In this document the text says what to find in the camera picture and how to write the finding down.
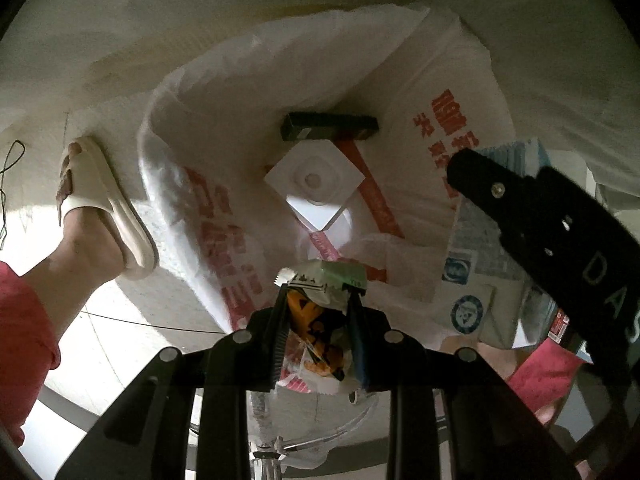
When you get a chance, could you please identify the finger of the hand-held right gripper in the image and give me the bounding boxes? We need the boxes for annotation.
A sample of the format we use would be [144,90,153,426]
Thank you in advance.
[445,149,540,261]

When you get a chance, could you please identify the white plastic bag red print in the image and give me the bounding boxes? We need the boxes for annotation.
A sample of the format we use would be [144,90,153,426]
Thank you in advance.
[136,2,523,471]

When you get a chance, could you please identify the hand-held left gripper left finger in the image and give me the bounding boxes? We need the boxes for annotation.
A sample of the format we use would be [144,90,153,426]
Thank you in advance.
[62,287,292,480]

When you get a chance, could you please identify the yellow black snack packet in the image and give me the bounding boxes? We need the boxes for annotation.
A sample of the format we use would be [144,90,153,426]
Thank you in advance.
[276,260,371,396]

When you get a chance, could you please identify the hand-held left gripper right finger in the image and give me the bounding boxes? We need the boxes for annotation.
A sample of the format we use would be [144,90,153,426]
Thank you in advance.
[350,294,596,480]

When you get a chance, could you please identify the white square packet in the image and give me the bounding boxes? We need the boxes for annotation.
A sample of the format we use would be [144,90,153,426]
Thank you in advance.
[264,140,366,231]

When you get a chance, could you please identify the person's red pants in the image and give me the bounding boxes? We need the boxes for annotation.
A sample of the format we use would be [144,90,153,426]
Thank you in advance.
[0,260,576,446]

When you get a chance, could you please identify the dark green box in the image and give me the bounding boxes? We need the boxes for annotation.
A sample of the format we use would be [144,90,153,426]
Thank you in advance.
[280,112,379,142]

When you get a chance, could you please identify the cream slipper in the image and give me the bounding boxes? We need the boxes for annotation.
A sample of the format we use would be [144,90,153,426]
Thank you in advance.
[56,137,160,281]

